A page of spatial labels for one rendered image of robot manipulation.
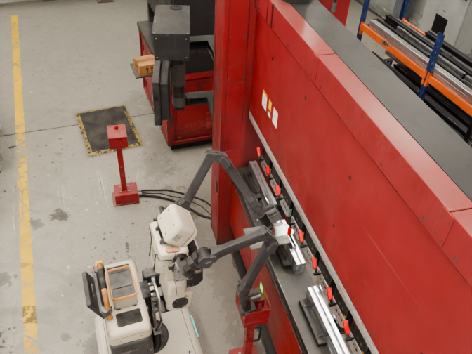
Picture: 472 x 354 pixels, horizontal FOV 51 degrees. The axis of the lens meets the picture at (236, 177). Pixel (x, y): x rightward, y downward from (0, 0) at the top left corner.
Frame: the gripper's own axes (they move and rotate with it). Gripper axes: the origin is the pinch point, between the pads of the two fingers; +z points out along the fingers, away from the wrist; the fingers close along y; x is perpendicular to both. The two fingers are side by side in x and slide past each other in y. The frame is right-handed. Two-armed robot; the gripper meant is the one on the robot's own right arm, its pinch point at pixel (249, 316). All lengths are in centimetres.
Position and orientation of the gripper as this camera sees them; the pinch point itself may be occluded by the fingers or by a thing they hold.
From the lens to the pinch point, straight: 315.3
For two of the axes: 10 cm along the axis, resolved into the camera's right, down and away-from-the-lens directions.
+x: -2.4, -6.0, 7.7
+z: 1.9, 7.5, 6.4
